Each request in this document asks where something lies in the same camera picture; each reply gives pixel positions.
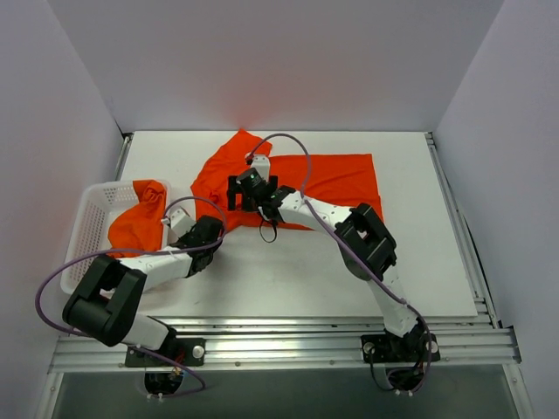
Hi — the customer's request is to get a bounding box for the orange t-shirt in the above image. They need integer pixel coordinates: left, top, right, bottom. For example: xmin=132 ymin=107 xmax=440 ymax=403
xmin=191 ymin=129 xmax=383 ymax=230
xmin=107 ymin=180 xmax=167 ymax=258

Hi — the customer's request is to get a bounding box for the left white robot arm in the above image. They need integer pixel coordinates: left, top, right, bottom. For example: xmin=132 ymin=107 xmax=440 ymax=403
xmin=62 ymin=216 xmax=224 ymax=366

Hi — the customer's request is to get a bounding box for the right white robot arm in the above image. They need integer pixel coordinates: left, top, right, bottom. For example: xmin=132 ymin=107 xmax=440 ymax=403
xmin=227 ymin=168 xmax=427 ymax=361

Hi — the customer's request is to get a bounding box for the orange t-shirt in basket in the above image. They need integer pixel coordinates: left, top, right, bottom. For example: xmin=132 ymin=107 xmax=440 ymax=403
xmin=107 ymin=180 xmax=167 ymax=258

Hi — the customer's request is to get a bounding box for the white plastic basket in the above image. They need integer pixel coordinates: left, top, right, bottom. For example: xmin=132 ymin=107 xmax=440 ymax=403
xmin=60 ymin=179 xmax=171 ymax=295

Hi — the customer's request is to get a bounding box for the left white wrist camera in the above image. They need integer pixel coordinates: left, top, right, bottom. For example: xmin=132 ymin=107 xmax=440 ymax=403
xmin=162 ymin=207 xmax=196 ymax=238

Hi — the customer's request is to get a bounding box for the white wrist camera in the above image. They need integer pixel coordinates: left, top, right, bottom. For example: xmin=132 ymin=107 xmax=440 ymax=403
xmin=162 ymin=207 xmax=196 ymax=238
xmin=245 ymin=154 xmax=271 ymax=182

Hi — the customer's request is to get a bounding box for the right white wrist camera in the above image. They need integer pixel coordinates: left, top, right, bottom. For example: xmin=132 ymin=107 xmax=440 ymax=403
xmin=245 ymin=154 xmax=271 ymax=182

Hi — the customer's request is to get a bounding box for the right black thin cable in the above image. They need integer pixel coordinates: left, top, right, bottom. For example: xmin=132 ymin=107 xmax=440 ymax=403
xmin=259 ymin=213 xmax=279 ymax=244

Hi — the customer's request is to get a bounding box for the left aluminium side rail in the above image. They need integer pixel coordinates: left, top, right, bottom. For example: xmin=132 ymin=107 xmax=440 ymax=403
xmin=114 ymin=133 xmax=134 ymax=181

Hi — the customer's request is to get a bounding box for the aluminium side rail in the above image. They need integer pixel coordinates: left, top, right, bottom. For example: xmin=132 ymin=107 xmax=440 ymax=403
xmin=424 ymin=132 xmax=500 ymax=328
xmin=114 ymin=133 xmax=134 ymax=181

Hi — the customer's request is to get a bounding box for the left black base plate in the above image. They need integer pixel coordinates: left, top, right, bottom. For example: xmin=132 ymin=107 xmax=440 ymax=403
xmin=124 ymin=337 xmax=206 ymax=368

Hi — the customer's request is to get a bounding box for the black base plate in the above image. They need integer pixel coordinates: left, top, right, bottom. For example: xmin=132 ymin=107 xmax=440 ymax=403
xmin=124 ymin=337 xmax=206 ymax=368
xmin=360 ymin=333 xmax=429 ymax=364

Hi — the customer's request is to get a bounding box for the aluminium front rail frame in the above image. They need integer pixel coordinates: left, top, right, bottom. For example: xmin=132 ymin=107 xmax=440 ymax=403
xmin=49 ymin=315 xmax=521 ymax=373

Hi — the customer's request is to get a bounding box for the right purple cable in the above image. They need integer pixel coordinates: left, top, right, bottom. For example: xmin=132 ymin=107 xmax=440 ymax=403
xmin=251 ymin=133 xmax=433 ymax=392

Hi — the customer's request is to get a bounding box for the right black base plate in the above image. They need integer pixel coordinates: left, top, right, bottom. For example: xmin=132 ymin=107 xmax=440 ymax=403
xmin=360 ymin=333 xmax=429 ymax=364

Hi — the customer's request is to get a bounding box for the right aluminium side rail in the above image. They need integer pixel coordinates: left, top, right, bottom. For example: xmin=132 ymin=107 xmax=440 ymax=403
xmin=424 ymin=132 xmax=500 ymax=328

